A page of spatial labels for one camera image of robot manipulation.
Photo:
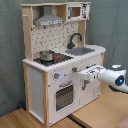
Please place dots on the silver toy pot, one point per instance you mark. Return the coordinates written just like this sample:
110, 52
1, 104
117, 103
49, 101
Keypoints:
47, 55

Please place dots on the grey toy sink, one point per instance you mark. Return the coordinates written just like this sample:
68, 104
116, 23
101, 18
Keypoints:
79, 51

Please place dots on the grey backdrop curtain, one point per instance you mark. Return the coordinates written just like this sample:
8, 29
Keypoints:
107, 27

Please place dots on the wooden toy kitchen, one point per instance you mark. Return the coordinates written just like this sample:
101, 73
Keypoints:
38, 78

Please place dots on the black toy stovetop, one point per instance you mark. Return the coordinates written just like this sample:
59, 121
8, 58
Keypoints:
57, 59

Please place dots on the left red stove knob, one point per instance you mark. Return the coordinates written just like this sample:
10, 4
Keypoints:
56, 75

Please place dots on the white oven door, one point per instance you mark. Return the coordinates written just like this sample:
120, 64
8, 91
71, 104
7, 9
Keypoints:
63, 97

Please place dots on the grey range hood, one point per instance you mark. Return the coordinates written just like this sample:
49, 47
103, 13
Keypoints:
48, 18

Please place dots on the white toy microwave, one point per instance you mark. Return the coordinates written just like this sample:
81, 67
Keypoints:
77, 12

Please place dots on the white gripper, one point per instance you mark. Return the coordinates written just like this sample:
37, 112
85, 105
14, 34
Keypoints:
90, 74

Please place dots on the black toy faucet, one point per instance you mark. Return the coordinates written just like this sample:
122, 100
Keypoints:
71, 44

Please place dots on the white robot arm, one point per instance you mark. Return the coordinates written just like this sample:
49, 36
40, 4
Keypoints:
116, 79

